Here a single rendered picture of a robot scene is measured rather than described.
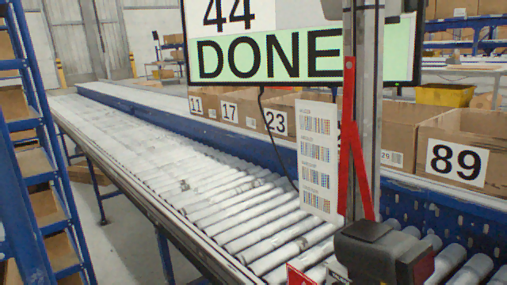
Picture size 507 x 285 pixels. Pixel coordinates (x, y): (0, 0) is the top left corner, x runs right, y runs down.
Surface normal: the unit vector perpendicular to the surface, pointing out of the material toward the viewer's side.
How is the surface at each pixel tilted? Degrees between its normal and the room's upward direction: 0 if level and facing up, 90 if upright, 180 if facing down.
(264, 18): 86
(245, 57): 86
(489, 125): 90
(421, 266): 82
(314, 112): 90
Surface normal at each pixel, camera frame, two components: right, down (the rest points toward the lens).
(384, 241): -0.17, -0.97
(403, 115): -0.80, 0.24
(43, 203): 0.58, 0.20
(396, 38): -0.55, 0.23
